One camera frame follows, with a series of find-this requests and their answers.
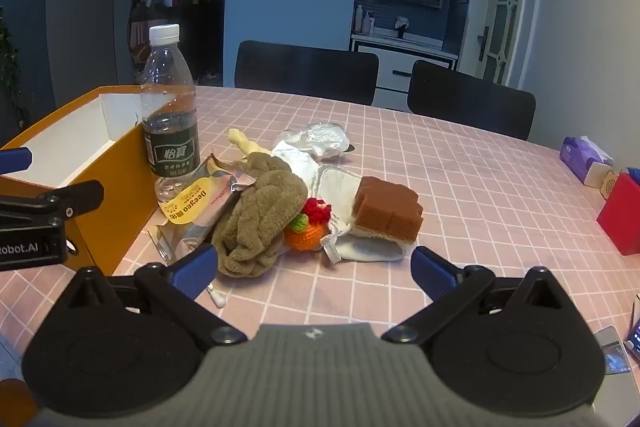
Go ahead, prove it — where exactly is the clear plastic water bottle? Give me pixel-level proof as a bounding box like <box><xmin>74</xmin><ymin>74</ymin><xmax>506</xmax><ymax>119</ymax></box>
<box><xmin>140</xmin><ymin>23</ymin><xmax>202</xmax><ymax>204</ymax></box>

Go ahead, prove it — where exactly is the small cream speaker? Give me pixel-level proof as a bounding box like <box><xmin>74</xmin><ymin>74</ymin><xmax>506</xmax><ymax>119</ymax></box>
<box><xmin>597</xmin><ymin>167</ymin><xmax>623</xmax><ymax>198</ymax></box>

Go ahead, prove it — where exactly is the orange red crochet toy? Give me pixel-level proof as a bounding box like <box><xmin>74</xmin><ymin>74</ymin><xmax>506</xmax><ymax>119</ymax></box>
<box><xmin>284</xmin><ymin>198</ymin><xmax>333</xmax><ymax>252</ymax></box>

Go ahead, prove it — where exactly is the dark sideboard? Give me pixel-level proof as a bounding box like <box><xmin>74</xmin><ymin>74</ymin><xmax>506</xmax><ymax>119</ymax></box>
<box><xmin>150</xmin><ymin>2</ymin><xmax>222</xmax><ymax>80</ymax></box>

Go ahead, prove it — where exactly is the crumpled white plastic bag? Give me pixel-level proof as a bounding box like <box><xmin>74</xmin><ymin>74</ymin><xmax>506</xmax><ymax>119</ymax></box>
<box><xmin>276</xmin><ymin>122</ymin><xmax>351</xmax><ymax>158</ymax></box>

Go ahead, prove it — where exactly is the silver snack packet yellow label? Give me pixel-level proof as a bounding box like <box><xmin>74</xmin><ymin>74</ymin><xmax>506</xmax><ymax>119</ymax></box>
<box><xmin>148</xmin><ymin>154</ymin><xmax>261</xmax><ymax>268</ymax></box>

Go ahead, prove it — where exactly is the crumpled white cloth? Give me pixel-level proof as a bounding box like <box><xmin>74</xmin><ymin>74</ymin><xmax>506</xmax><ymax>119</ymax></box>
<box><xmin>272</xmin><ymin>142</ymin><xmax>321</xmax><ymax>190</ymax></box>

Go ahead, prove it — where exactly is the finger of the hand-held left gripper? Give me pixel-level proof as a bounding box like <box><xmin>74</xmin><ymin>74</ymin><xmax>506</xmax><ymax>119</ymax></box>
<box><xmin>0</xmin><ymin>181</ymin><xmax>105</xmax><ymax>228</ymax></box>
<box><xmin>0</xmin><ymin>147</ymin><xmax>32</xmax><ymax>176</ymax></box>

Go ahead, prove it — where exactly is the pale yellow soft toy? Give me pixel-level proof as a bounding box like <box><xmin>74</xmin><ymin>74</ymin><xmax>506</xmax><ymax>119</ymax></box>
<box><xmin>228</xmin><ymin>128</ymin><xmax>273</xmax><ymax>158</ymax></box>

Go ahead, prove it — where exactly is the brown sponge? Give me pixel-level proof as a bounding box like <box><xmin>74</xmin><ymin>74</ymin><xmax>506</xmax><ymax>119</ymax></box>
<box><xmin>348</xmin><ymin>176</ymin><xmax>425</xmax><ymax>244</ymax></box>

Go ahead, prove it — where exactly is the brown fluffy towel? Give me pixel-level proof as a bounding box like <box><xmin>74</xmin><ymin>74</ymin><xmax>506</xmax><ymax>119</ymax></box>
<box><xmin>211</xmin><ymin>153</ymin><xmax>309</xmax><ymax>279</ymax></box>

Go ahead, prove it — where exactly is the purple tissue pack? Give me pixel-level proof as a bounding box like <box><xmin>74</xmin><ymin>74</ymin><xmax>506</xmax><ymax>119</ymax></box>
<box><xmin>559</xmin><ymin>136</ymin><xmax>615</xmax><ymax>185</ymax></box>

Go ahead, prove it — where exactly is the white floor cabinet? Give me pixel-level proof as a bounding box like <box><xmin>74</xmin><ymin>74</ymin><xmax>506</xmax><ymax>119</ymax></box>
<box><xmin>350</xmin><ymin>34</ymin><xmax>458</xmax><ymax>110</ymax></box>

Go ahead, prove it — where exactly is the black chair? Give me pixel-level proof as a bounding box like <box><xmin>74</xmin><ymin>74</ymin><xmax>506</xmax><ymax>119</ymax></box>
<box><xmin>407</xmin><ymin>60</ymin><xmax>537</xmax><ymax>142</ymax></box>
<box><xmin>234</xmin><ymin>40</ymin><xmax>380</xmax><ymax>106</ymax></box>

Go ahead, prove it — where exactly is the orange cardboard box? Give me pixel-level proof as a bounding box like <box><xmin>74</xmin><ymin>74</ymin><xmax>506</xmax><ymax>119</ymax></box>
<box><xmin>0</xmin><ymin>86</ymin><xmax>166</xmax><ymax>277</ymax></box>

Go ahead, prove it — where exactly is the silver foil packet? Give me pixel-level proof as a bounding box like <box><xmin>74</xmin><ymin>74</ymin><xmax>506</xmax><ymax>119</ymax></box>
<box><xmin>592</xmin><ymin>326</ymin><xmax>632</xmax><ymax>375</ymax></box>

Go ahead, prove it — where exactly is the red box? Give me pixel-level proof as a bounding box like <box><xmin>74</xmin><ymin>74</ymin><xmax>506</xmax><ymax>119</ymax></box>
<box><xmin>596</xmin><ymin>172</ymin><xmax>640</xmax><ymax>256</ymax></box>

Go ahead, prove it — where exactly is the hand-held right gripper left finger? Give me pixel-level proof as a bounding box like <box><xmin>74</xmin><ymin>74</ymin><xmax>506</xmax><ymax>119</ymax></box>
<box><xmin>50</xmin><ymin>244</ymin><xmax>249</xmax><ymax>348</ymax></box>

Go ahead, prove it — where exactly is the green leafy plant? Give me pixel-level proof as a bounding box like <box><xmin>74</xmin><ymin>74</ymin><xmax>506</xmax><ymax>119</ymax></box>
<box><xmin>0</xmin><ymin>7</ymin><xmax>28</xmax><ymax>132</ymax></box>

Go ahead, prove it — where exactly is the white quilted cloth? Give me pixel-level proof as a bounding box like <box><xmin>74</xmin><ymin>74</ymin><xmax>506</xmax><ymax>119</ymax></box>
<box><xmin>312</xmin><ymin>164</ymin><xmax>407</xmax><ymax>264</ymax></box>

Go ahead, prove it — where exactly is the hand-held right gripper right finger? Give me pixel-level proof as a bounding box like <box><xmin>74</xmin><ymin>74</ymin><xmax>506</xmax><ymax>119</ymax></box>
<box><xmin>382</xmin><ymin>246</ymin><xmax>581</xmax><ymax>345</ymax></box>

